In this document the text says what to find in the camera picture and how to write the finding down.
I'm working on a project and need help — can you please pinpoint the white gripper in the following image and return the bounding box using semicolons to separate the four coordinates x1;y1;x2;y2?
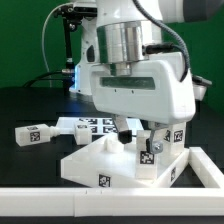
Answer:
90;52;195;154

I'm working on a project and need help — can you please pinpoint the white square tabletop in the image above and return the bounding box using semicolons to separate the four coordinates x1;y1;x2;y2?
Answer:
61;133;189;188

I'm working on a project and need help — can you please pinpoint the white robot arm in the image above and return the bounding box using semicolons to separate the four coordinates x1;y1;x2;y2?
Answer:
71;0;224;154

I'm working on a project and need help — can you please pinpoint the white right fence bar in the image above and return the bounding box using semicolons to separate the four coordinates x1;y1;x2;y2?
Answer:
189;147;224;189

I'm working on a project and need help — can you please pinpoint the white fence bar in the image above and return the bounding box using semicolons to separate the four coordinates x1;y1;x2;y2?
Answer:
0;188;224;217
189;147;224;189

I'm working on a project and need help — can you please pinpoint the white marker sheet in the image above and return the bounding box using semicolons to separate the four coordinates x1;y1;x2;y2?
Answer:
56;117;143;135

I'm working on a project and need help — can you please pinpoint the white front fence bar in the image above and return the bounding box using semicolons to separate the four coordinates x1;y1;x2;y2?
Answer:
0;188;224;217

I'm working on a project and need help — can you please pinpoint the grey cable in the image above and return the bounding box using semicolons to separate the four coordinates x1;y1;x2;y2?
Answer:
41;2;70;73

